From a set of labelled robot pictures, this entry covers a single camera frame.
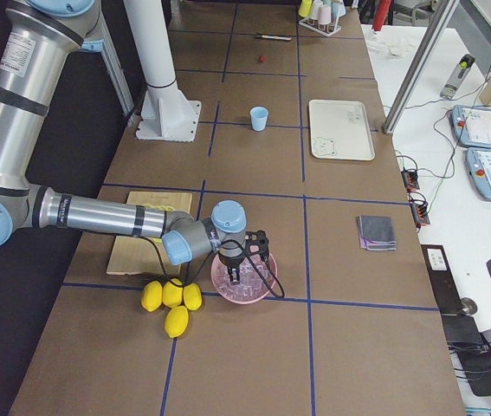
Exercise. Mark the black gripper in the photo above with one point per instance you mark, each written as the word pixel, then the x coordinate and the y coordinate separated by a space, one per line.
pixel 231 262

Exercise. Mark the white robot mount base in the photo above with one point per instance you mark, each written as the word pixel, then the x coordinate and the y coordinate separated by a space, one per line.
pixel 166 113

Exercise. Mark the wooden cutting board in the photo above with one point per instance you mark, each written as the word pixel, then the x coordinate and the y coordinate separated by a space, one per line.
pixel 131 256

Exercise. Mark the black box with label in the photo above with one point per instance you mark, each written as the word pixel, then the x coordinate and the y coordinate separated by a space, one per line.
pixel 441 280

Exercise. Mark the aluminium frame post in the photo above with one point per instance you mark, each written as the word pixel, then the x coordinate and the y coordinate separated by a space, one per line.
pixel 431 37

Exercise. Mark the pink bowl of ice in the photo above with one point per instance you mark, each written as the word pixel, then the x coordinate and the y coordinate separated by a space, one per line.
pixel 251 288

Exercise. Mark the white wire cup rack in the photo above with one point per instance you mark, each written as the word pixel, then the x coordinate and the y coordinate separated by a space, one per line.
pixel 326 30

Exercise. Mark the yellow-green upturned cup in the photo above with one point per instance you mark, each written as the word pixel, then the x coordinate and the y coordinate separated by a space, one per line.
pixel 305 7

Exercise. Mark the steel muddler black tip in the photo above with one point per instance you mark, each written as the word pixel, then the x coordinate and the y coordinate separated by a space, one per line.
pixel 274 38

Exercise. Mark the folded grey cloth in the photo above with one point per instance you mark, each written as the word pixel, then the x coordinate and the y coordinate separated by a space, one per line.
pixel 376 233

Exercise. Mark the upper teach pendant tablet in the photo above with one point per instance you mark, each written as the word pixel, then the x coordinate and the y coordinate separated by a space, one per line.
pixel 472 125

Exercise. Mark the whole lemon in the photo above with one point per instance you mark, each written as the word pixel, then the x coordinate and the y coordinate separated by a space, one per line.
pixel 152 296
pixel 177 321
pixel 192 297
pixel 172 293

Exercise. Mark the light blue plastic cup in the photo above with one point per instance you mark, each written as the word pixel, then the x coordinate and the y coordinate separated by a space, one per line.
pixel 258 118

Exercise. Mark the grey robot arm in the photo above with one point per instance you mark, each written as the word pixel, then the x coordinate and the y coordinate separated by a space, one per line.
pixel 43 34

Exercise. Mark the pink upturned cup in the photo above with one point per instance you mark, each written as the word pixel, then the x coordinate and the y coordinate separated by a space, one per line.
pixel 325 15

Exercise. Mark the clear water bottle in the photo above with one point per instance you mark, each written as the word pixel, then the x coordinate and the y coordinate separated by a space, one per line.
pixel 457 77

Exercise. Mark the cream bear serving tray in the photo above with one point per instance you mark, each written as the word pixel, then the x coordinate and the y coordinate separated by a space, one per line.
pixel 339 130

